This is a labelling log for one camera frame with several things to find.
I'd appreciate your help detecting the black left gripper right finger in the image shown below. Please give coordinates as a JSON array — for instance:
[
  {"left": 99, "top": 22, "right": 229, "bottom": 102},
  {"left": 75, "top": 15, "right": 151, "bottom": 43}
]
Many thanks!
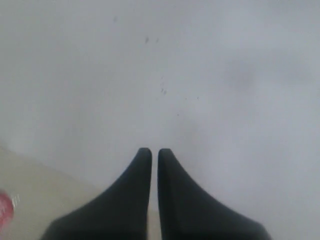
[{"left": 157, "top": 148, "right": 271, "bottom": 240}]

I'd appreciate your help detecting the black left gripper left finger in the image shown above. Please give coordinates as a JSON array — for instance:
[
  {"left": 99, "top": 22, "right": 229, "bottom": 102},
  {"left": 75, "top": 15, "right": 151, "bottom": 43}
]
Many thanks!
[{"left": 41, "top": 147, "right": 152, "bottom": 240}]

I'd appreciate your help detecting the clear plastic water bottle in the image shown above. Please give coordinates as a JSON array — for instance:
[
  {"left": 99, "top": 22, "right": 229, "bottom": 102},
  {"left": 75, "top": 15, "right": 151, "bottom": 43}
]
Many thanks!
[{"left": 0, "top": 189, "right": 20, "bottom": 229}]

